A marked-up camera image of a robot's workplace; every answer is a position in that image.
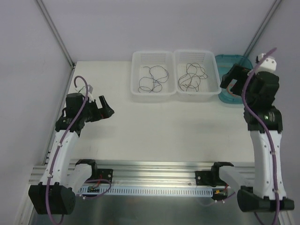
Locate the white perforated basket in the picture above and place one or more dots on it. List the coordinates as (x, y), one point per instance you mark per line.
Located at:
(152, 77)
(196, 75)

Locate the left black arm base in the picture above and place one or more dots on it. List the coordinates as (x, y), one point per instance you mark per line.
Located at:
(101, 175)

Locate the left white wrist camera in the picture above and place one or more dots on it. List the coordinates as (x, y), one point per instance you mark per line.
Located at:
(83, 90)

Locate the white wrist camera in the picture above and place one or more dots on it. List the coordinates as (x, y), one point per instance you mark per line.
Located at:
(268, 65)
(83, 90)

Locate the left white perforated basket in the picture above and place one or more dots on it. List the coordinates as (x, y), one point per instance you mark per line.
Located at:
(152, 77)

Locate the teal plastic tray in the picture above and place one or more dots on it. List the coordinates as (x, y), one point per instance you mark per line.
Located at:
(224, 63)

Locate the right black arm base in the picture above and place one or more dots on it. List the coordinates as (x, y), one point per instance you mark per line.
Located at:
(206, 178)

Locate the aluminium mounting rail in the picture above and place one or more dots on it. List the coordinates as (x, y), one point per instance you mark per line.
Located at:
(153, 174)

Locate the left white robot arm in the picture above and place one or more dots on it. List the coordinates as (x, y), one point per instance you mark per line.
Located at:
(56, 190)

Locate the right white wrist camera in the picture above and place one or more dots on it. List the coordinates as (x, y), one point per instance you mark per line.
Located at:
(268, 65)

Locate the right white perforated basket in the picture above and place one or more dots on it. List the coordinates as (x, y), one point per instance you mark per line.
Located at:
(196, 75)

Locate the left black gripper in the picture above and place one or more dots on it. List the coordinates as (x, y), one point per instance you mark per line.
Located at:
(98, 112)

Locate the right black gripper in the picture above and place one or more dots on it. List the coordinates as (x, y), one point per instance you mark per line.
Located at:
(242, 76)

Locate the slotted white cable duct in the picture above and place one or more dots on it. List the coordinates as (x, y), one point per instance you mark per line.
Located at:
(147, 191)

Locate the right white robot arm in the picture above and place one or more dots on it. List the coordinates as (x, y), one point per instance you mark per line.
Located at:
(264, 122)

